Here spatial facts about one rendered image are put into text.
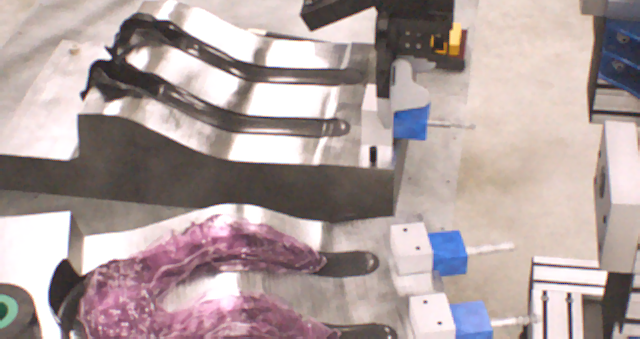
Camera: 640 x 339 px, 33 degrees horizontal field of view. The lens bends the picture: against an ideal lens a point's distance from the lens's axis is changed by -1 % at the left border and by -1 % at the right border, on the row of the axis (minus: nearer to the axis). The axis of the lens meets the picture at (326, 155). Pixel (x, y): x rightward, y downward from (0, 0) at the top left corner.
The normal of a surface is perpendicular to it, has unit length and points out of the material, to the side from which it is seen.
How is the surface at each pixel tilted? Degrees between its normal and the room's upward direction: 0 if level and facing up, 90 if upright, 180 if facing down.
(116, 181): 90
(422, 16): 1
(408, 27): 91
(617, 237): 90
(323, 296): 22
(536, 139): 0
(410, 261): 90
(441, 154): 0
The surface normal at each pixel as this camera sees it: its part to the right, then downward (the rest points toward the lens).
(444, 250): -0.02, -0.79
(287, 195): -0.17, 0.61
